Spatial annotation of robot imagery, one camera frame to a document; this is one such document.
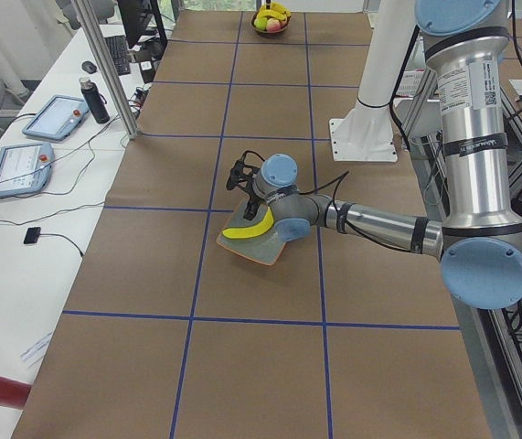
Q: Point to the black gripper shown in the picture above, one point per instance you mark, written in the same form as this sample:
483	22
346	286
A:
254	202

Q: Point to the yellow banana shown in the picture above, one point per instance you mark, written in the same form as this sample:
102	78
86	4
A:
253	231

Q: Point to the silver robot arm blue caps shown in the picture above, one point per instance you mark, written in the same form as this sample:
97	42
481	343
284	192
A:
479	244

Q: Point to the grey square plate orange rim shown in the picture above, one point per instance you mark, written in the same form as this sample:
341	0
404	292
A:
265	249

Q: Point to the fruit basket bowl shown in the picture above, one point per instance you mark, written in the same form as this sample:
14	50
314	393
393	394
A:
271	18

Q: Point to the black water bottle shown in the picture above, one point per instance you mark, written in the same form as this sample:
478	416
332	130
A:
94	100

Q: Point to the black keyboard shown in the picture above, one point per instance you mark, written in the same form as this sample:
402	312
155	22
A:
118	50

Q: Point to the blue teach pendant tablet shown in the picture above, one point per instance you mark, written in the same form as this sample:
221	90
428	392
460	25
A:
57	119

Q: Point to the black computer monitor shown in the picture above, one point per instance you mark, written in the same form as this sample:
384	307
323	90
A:
136	15

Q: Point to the black computer mouse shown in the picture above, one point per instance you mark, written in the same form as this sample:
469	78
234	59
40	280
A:
88	67

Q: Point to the small black box device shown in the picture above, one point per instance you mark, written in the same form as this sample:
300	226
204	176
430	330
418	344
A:
32	235

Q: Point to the white paper sheets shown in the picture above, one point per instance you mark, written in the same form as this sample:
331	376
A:
37	351

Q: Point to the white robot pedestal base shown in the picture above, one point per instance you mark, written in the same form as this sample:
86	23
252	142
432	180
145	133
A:
365	134

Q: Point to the aluminium frame post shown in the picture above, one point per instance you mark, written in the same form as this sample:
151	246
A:
90	24

